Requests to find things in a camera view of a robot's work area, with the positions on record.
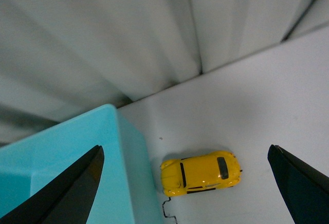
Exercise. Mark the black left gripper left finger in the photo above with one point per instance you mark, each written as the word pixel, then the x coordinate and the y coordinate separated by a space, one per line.
pixel 68 198

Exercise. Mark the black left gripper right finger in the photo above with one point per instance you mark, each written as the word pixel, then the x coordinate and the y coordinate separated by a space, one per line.
pixel 303 188

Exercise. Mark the yellow beetle toy car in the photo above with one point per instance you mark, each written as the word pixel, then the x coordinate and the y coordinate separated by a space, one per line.
pixel 212 171

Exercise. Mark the turquoise plastic storage bin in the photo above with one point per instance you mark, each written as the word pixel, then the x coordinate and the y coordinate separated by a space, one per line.
pixel 126 192

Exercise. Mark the white pleated curtain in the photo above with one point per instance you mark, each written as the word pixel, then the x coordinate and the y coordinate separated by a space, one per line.
pixel 61 58

